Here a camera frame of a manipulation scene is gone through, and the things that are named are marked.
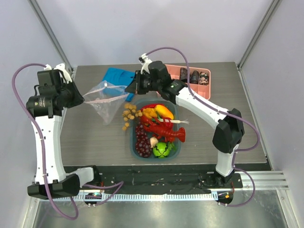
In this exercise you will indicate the dark rolled sock middle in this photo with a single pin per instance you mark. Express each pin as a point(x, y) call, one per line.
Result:
point(194, 77)

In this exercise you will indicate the purple grape bunch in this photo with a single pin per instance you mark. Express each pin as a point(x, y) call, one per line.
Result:
point(142, 145)

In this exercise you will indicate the dark rolled sock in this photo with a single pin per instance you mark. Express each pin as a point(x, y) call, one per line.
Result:
point(183, 74)
point(194, 77)

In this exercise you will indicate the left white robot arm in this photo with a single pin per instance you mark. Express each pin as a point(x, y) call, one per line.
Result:
point(55, 91)

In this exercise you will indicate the green toy melon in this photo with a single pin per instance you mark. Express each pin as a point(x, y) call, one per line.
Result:
point(161, 150)

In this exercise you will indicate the orange toy fruit cluster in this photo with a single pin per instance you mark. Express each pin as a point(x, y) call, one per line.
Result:
point(150, 113)

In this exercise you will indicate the yellow toy mango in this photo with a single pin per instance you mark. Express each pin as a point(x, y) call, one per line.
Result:
point(164, 111)

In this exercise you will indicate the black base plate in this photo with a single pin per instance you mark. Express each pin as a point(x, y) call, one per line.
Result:
point(166, 179)

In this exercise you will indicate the red toy lobster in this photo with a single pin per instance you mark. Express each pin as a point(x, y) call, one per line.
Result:
point(163, 130)

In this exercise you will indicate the brown longan bunch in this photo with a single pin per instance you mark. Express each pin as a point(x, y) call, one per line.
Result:
point(130, 113)

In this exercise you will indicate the white toy garlic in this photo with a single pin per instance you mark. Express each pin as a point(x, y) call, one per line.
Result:
point(153, 141)

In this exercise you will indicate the toy green onion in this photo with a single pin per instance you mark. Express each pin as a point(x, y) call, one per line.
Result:
point(166, 118)

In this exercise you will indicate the white slotted cable duct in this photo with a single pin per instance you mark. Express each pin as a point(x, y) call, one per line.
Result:
point(89, 196)

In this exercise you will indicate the clear zip top bag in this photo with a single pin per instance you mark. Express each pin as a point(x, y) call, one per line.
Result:
point(106, 99)

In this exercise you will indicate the blue folded cloth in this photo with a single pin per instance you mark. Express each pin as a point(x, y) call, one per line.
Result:
point(118, 77)

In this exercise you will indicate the floral rolled sock right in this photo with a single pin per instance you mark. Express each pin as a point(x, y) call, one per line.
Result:
point(203, 79)

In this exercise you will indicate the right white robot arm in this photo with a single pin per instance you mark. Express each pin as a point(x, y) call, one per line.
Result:
point(228, 127)

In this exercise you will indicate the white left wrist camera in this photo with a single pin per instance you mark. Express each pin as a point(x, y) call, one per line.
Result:
point(63, 72)

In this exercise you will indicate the dark rolled sock left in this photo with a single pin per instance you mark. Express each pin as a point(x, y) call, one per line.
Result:
point(183, 74)

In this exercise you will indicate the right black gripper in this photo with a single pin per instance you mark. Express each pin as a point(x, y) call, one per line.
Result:
point(138, 83)

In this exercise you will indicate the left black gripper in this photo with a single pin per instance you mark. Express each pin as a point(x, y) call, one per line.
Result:
point(79, 99)

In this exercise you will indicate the pink divided organizer box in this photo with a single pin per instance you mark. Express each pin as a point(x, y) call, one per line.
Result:
point(204, 91)

